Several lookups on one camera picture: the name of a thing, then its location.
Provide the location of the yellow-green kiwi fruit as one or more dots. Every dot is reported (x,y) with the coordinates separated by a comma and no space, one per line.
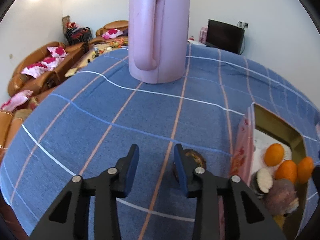
(280,220)

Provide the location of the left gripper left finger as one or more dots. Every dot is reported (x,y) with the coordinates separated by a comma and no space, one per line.
(68,215)

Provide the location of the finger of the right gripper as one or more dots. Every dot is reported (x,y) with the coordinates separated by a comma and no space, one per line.
(316,177)

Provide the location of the pink electric kettle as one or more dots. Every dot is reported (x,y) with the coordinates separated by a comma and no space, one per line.
(158,34)

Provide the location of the orange leather sofa left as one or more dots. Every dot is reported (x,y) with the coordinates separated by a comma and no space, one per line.
(39,71)

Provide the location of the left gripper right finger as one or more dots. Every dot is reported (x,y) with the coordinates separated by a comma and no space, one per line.
(244,214)

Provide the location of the pink rectangular tin box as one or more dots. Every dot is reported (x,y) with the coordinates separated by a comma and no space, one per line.
(258,117)

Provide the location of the wall power socket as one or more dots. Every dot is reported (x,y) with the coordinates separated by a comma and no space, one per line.
(242,25)

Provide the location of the small orange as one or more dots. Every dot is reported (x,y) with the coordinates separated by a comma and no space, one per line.
(305,169)
(287,170)

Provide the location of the black television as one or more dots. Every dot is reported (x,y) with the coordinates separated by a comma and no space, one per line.
(224,36)

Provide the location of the round purple passion fruit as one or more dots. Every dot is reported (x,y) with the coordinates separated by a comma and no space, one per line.
(279,196)

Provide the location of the pink floral cushion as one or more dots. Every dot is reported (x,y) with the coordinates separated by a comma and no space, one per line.
(57,52)

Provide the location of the coffee table with snacks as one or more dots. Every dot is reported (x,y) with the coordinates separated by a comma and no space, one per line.
(97,50)

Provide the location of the large orange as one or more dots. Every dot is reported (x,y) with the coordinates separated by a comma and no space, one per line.
(274,155)

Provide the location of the blue checked tablecloth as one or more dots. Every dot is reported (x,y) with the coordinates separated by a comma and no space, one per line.
(92,119)

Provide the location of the printed paper leaflet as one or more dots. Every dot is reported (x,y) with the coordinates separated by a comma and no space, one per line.
(261,142)

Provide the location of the dark mangosteen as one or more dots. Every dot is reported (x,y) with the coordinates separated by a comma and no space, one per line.
(197,157)

